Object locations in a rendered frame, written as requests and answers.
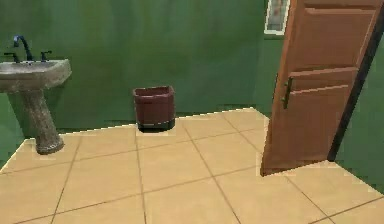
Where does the brown wooden room door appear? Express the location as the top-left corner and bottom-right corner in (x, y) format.
(260, 0), (384, 177)

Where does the dark metal door handle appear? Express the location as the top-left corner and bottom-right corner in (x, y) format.
(280, 76), (294, 110)

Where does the dark red waste bin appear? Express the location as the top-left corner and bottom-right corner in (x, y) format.
(132, 85), (177, 132)

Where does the black sink faucet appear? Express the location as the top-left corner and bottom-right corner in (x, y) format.
(3, 34), (53, 64)

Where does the grey stone pedestal sink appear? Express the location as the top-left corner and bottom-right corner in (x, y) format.
(0, 59), (73, 156)

